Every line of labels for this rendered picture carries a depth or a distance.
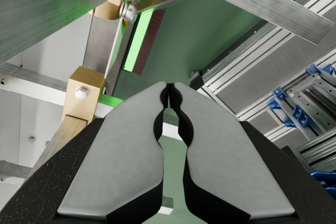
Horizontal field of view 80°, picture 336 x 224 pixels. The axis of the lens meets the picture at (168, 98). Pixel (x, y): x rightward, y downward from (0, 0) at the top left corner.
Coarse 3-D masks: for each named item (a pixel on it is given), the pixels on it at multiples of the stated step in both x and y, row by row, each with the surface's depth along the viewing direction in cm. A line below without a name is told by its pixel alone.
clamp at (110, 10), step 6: (108, 0) 22; (114, 0) 22; (120, 0) 22; (102, 6) 22; (108, 6) 22; (114, 6) 23; (120, 6) 24; (90, 12) 22; (96, 12) 22; (102, 12) 23; (108, 12) 23; (114, 12) 23; (108, 18) 24; (114, 18) 24
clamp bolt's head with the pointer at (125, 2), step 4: (124, 0) 23; (128, 0) 24; (124, 4) 24; (120, 8) 23; (124, 8) 24; (120, 12) 24; (124, 12) 24; (120, 16) 24; (136, 16) 25; (124, 20) 30
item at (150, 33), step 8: (152, 16) 39; (160, 16) 39; (152, 24) 39; (152, 32) 40; (144, 40) 41; (152, 40) 41; (144, 48) 42; (144, 56) 43; (136, 64) 44; (136, 72) 45
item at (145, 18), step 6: (150, 12) 38; (144, 18) 39; (138, 24) 39; (144, 24) 39; (138, 30) 40; (144, 30) 40; (138, 36) 41; (132, 42) 41; (138, 42) 41; (132, 48) 42; (138, 48) 42; (132, 54) 43; (126, 60) 43; (132, 60) 43; (126, 66) 44; (132, 66) 44
